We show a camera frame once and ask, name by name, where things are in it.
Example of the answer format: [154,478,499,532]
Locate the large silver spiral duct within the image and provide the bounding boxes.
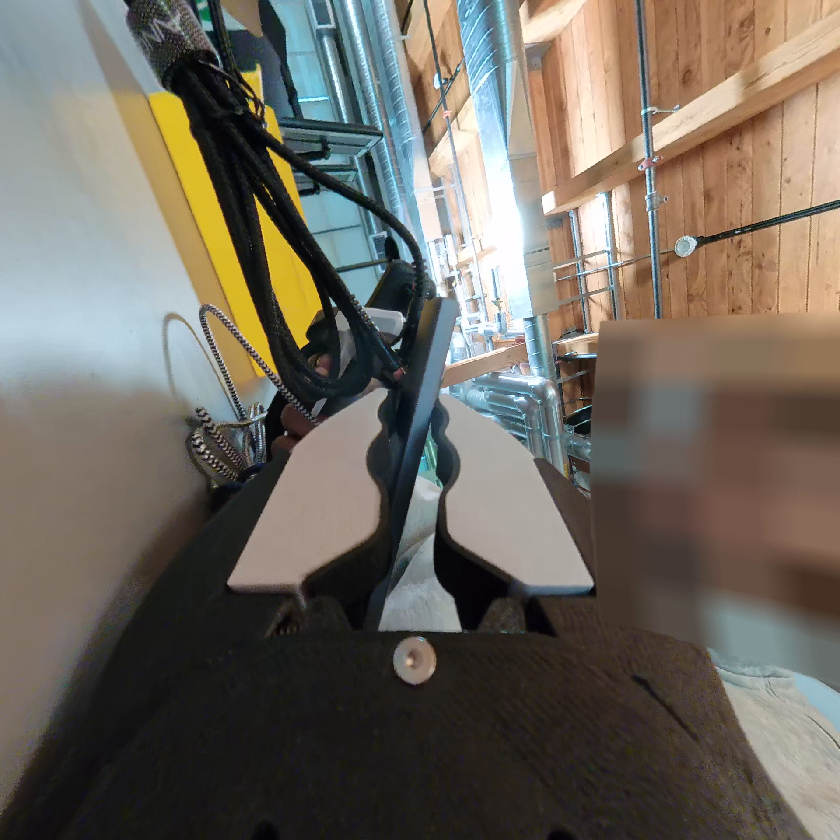
[456,0,559,316]

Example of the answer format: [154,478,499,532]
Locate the person's right hand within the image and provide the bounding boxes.
[270,403,321,462]

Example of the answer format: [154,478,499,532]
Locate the black rod white disc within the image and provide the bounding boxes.
[674,200,840,258]

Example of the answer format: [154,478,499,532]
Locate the person's grey sweatshirt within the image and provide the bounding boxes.
[377,479,840,840]

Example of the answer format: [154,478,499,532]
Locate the black braided cable bundle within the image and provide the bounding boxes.
[125,0,435,395]

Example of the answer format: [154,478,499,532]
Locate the grey USB hub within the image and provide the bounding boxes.
[364,297,462,632]

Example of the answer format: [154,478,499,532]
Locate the yellow plastic bin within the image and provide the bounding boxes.
[147,88,329,379]

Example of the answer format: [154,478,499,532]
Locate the black white braided cable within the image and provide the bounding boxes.
[187,303,322,484]

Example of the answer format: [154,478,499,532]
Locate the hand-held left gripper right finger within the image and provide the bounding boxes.
[435,392,596,597]

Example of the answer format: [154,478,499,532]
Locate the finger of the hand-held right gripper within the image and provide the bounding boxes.
[336,307,408,380]

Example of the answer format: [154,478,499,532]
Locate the slim silver spiral duct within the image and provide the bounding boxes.
[354,0,429,263]

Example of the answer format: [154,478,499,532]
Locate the light grey desk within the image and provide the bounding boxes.
[0,0,316,788]

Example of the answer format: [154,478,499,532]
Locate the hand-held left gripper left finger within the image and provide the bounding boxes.
[226,387,395,595]

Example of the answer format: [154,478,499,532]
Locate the metal conduit pipe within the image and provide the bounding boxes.
[633,0,667,322]

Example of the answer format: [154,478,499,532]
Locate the silver duct elbow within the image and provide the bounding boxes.
[459,374,595,487]

